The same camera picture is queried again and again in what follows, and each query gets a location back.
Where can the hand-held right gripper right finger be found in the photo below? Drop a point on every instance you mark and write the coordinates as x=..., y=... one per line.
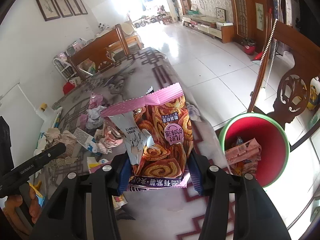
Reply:
x=196, y=177

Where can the white wall duct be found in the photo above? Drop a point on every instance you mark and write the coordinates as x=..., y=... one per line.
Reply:
x=15, y=102

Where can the blue yellow toy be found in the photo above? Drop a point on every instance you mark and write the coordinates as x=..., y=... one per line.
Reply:
x=36, y=188

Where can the yellow white box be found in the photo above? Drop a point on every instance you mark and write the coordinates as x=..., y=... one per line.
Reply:
x=96, y=164

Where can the pink snack wrapper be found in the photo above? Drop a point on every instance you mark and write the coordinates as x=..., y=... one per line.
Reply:
x=97, y=100

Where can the wooden television cabinet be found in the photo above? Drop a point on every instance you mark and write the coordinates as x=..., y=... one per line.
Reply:
x=207, y=26

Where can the small balance bike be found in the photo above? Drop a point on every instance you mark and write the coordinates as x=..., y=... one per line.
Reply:
x=143, y=21

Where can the framed wall picture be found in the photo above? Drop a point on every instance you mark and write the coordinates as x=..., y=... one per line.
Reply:
x=46, y=3
x=61, y=2
x=72, y=2
x=80, y=3

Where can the printed door curtain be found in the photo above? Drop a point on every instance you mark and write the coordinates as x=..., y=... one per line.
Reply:
x=280, y=0

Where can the white lamp base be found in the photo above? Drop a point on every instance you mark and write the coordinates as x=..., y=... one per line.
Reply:
x=48, y=117

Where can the carved wooden chair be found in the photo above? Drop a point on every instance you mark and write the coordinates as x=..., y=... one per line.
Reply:
x=295, y=55

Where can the short framed flower painting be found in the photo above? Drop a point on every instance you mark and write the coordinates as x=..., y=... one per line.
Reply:
x=259, y=15

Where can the red pot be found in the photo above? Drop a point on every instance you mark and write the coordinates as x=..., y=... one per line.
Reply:
x=248, y=47

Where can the stack of books and papers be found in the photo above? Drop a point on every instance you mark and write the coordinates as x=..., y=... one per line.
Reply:
x=58, y=120

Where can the red bin green rim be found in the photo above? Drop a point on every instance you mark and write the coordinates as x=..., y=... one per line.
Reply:
x=272, y=145

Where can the small packet red label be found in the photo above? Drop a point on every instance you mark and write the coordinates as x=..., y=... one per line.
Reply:
x=118, y=201

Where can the person's left hand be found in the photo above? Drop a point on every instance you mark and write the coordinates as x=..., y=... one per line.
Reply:
x=11, y=205

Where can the white shelf rack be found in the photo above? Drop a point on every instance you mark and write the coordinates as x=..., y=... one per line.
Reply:
x=63, y=67

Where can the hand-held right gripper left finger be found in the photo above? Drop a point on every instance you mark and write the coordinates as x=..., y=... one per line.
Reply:
x=123, y=177

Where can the pink spiral cookie snack bag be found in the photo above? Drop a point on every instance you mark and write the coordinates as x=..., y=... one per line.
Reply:
x=162, y=135

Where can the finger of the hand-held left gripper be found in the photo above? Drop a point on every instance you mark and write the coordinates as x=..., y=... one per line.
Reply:
x=55, y=150

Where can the silver wrapper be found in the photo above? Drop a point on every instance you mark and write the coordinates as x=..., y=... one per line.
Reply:
x=96, y=116

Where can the red dustpan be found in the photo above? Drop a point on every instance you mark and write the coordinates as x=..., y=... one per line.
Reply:
x=257, y=56

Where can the red white wrapper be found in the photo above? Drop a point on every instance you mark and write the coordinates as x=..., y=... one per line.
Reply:
x=110, y=137

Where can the small framed picture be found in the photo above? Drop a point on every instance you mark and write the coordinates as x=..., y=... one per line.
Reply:
x=220, y=13

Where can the red bag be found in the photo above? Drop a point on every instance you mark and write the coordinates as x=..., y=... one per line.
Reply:
x=68, y=88

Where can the white box grey pattern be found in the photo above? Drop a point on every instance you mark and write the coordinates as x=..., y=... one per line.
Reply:
x=81, y=136

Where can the pink packaging bag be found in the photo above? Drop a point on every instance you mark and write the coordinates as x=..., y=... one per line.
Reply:
x=241, y=152

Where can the brown paper ball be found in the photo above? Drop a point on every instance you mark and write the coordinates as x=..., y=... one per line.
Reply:
x=60, y=136

